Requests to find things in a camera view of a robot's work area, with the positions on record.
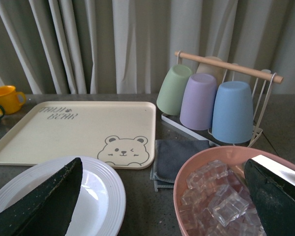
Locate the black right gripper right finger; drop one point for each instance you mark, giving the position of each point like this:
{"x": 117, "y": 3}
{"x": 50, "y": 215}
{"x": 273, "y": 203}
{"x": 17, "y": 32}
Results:
{"x": 272, "y": 188}

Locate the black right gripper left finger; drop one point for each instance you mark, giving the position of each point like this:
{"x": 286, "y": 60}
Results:
{"x": 47, "y": 210}

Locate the white ridged plate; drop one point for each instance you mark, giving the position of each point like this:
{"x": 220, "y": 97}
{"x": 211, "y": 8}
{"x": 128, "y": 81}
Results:
{"x": 101, "y": 203}

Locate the clear ice cubes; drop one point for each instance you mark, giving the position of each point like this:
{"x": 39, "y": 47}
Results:
{"x": 215, "y": 203}

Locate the pink bowl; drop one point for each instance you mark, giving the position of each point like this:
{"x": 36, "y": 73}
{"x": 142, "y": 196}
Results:
{"x": 232, "y": 155}

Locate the blue tumbler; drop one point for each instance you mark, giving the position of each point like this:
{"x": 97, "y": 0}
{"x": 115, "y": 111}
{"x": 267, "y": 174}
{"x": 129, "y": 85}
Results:
{"x": 233, "y": 113}

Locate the cream bear tray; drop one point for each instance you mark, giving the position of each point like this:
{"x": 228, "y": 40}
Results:
{"x": 121, "y": 134}

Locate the grey folded cloth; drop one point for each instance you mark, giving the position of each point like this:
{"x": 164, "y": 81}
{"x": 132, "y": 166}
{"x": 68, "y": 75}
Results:
{"x": 170, "y": 156}

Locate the purple tumbler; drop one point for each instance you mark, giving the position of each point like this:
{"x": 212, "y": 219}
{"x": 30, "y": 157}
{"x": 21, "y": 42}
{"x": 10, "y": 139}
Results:
{"x": 198, "y": 102}

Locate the yellow mug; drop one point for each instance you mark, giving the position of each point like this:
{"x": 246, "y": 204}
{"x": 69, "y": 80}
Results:
{"x": 11, "y": 100}

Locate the beige tumbler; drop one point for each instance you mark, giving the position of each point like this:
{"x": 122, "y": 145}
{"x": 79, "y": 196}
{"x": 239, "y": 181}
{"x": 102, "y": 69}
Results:
{"x": 215, "y": 71}

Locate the green tumbler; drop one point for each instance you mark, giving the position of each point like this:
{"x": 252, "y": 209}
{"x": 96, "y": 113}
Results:
{"x": 170, "y": 97}

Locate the grey curtain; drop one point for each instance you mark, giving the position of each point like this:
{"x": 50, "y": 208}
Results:
{"x": 127, "y": 46}

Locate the white cup rack wooden handle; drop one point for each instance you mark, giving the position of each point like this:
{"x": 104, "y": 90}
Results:
{"x": 263, "y": 84}

